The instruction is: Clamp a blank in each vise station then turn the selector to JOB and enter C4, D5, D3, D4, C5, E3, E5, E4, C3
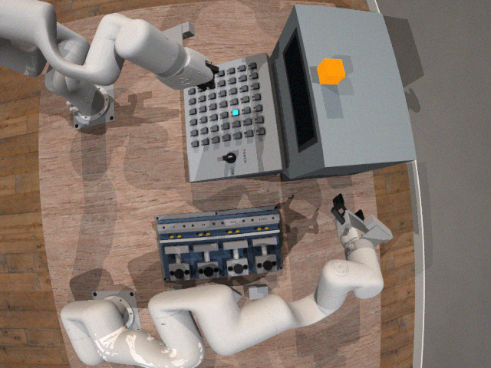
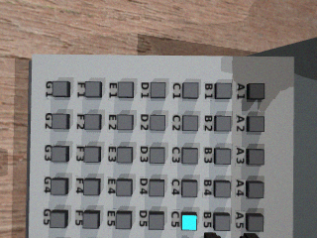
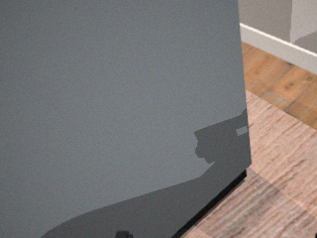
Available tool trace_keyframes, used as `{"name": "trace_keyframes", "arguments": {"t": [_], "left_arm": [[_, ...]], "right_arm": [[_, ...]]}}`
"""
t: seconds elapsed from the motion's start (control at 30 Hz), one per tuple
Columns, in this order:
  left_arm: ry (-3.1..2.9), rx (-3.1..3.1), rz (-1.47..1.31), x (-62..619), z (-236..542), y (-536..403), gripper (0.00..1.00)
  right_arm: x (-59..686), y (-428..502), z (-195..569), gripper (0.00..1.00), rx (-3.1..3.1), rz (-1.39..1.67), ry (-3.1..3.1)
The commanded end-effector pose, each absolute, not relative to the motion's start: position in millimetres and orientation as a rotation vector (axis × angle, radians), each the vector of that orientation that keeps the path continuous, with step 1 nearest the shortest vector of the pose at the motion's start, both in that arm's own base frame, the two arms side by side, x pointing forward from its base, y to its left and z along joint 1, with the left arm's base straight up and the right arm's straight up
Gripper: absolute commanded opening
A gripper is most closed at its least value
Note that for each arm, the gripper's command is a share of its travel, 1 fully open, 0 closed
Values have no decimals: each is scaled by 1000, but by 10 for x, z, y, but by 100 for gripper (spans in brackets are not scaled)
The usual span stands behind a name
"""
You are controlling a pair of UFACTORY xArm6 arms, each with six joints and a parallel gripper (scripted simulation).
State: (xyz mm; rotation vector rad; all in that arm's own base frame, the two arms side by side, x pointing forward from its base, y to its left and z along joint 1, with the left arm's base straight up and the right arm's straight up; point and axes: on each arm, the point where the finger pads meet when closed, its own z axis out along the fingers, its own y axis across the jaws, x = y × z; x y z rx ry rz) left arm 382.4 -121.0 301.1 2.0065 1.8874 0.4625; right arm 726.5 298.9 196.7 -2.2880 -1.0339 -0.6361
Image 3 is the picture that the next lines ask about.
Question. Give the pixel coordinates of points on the grey cabinet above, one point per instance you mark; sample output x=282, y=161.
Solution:
x=119, y=115

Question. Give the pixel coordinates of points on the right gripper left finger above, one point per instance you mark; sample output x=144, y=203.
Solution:
x=123, y=234

